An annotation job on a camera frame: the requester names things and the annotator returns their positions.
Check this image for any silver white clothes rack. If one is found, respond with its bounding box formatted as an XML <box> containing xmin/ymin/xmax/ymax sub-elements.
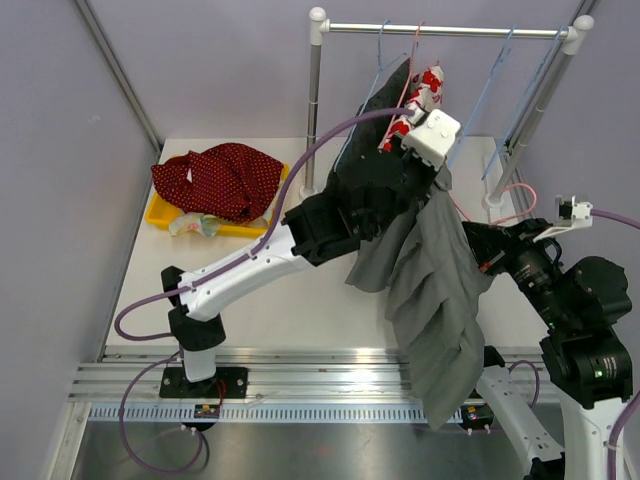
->
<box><xmin>306</xmin><ymin>1</ymin><xmax>599</xmax><ymax>185</ymax></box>

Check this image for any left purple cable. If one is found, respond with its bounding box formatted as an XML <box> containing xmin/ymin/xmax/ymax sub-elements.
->
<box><xmin>113</xmin><ymin>110</ymin><xmax>416</xmax><ymax>472</ymax></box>

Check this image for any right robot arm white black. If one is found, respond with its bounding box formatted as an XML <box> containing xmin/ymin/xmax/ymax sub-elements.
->
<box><xmin>453</xmin><ymin>219</ymin><xmax>639</xmax><ymax>479</ymax></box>

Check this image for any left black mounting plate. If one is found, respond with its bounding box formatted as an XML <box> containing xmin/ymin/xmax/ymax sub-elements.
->
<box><xmin>159</xmin><ymin>367</ymin><xmax>249</xmax><ymax>400</ymax></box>

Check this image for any pink hanger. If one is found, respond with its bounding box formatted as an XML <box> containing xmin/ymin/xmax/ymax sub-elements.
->
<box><xmin>452</xmin><ymin>182</ymin><xmax>539</xmax><ymax>274</ymax></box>
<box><xmin>379</xmin><ymin>20</ymin><xmax>426</xmax><ymax>146</ymax></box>

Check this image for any plain grey skirt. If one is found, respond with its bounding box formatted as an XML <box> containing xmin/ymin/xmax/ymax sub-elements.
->
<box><xmin>345</xmin><ymin>169</ymin><xmax>492</xmax><ymax>430</ymax></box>

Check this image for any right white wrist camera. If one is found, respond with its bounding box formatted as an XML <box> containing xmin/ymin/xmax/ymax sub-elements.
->
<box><xmin>533</xmin><ymin>195</ymin><xmax>593</xmax><ymax>243</ymax></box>

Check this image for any yellow plastic tray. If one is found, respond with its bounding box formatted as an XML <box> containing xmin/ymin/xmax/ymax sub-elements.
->
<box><xmin>145</xmin><ymin>143</ymin><xmax>289</xmax><ymax>238</ymax></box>

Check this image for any blue hanger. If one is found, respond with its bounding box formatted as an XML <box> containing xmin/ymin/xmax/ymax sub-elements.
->
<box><xmin>482</xmin><ymin>27</ymin><xmax>578</xmax><ymax>201</ymax></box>
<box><xmin>332</xmin><ymin>19</ymin><xmax>406</xmax><ymax>172</ymax></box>
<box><xmin>447</xmin><ymin>24</ymin><xmax>517</xmax><ymax>167</ymax></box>

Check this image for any dark grey dotted skirt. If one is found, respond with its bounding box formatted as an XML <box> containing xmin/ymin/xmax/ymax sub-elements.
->
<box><xmin>324</xmin><ymin>59</ymin><xmax>410</xmax><ymax>192</ymax></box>

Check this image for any red white polka-dot skirt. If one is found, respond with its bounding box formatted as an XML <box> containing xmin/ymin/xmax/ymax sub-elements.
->
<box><xmin>151</xmin><ymin>143</ymin><xmax>284</xmax><ymax>224</ymax></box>

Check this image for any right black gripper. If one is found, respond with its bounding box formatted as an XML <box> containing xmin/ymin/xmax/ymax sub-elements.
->
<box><xmin>461</xmin><ymin>217</ymin><xmax>575</xmax><ymax>331</ymax></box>

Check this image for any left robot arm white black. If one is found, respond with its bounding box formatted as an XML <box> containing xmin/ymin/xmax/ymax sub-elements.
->
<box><xmin>161</xmin><ymin>147</ymin><xmax>446</xmax><ymax>397</ymax></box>

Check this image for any white red floral skirt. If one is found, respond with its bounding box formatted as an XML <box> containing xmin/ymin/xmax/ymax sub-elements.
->
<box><xmin>378</xmin><ymin>62</ymin><xmax>444</xmax><ymax>152</ymax></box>

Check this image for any white slotted cable duct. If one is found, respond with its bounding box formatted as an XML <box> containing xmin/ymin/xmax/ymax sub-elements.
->
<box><xmin>89</xmin><ymin>403</ymin><xmax>428</xmax><ymax>425</ymax></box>

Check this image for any aluminium rail base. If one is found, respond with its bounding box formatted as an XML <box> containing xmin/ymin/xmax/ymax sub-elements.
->
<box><xmin>68</xmin><ymin>344</ymin><xmax>614</xmax><ymax>405</ymax></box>

